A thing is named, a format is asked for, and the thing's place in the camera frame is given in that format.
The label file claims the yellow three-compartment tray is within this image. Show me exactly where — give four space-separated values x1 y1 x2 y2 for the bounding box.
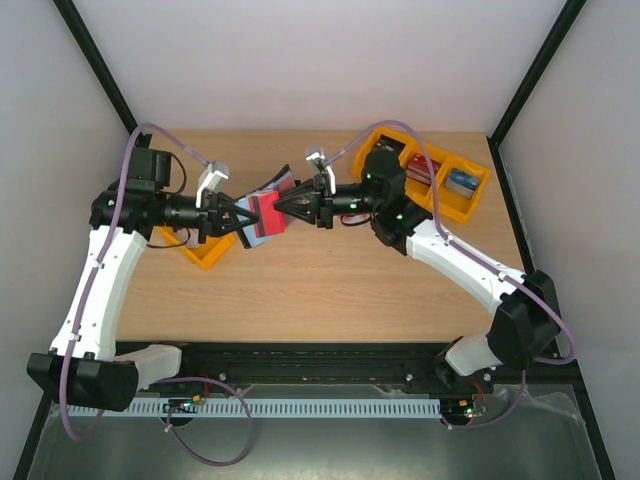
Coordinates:
351 127 490 224

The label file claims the small yellow plastic bin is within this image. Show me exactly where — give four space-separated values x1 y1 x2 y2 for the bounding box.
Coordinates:
157 227 235 271

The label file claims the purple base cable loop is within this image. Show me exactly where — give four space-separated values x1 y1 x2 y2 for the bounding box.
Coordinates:
163 377 255 467

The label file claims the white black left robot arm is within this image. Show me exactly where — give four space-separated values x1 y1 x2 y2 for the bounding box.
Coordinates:
27 148 258 412

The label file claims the black aluminium frame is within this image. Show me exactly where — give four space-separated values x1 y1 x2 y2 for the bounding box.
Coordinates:
14 1 615 479

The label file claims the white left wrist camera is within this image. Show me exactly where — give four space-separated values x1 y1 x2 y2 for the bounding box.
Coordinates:
195 161 229 209

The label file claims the red card stack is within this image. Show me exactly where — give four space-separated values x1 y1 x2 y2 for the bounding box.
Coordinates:
406 153 442 185

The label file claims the black card stack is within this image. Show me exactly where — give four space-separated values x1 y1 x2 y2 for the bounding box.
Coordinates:
375 135 406 155

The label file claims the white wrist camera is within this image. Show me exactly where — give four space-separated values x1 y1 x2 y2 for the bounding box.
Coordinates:
305 145 336 195
195 161 229 209

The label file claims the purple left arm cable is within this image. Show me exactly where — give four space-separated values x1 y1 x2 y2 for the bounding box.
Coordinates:
58 123 211 442

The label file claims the white slotted cable duct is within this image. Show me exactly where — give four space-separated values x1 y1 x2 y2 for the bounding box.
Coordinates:
67 396 443 419

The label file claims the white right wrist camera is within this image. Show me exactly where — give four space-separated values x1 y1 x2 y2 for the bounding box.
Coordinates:
305 145 336 195

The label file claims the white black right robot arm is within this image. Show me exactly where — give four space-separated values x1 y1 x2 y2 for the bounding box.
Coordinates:
274 149 560 392

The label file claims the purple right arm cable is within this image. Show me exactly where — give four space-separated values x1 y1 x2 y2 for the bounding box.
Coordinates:
324 119 577 364

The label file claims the blue card stack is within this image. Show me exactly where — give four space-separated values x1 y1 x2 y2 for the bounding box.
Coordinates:
445 168 481 199

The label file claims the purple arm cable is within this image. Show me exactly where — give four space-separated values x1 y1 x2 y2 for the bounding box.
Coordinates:
58 123 211 442
324 119 577 364

